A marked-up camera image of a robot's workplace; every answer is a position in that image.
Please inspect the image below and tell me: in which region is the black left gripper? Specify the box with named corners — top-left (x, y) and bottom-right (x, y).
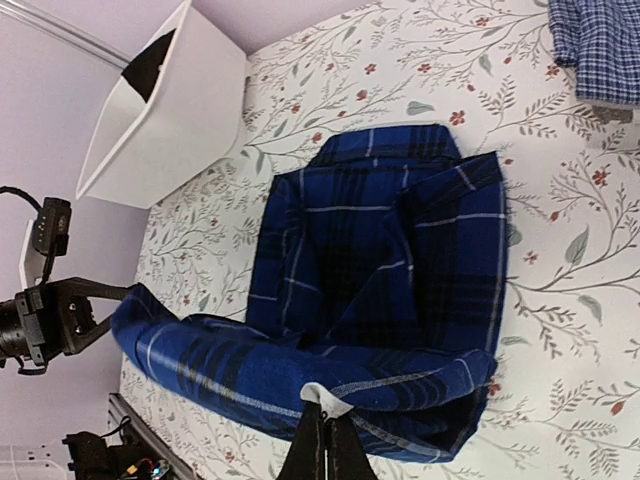
top-left (1, 277), bottom-right (131, 363)

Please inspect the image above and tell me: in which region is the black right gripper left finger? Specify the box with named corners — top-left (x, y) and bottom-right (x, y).
top-left (279, 402), bottom-right (326, 480)

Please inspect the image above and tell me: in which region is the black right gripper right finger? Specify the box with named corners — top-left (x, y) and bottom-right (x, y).
top-left (325, 415), bottom-right (376, 480)

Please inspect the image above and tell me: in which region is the dark blue plaid shirt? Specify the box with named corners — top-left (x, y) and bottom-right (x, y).
top-left (111, 125), bottom-right (508, 463)

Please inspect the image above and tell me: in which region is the white plastic bin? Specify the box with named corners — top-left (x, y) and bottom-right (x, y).
top-left (75, 1), bottom-right (248, 209)

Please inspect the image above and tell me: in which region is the floral patterned table mat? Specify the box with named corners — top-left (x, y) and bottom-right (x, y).
top-left (137, 1), bottom-right (639, 479)

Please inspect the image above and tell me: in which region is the black shirt in bin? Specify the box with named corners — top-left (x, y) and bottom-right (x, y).
top-left (121, 30), bottom-right (175, 103)

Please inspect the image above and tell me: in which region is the folded blue gingham shirt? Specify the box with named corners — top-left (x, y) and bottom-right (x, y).
top-left (549, 1), bottom-right (639, 109)

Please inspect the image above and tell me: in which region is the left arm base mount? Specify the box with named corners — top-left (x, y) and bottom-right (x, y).
top-left (62, 432), bottom-right (174, 480)

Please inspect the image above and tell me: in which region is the left aluminium frame post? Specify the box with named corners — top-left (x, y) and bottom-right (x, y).
top-left (1, 0), bottom-right (130, 70)

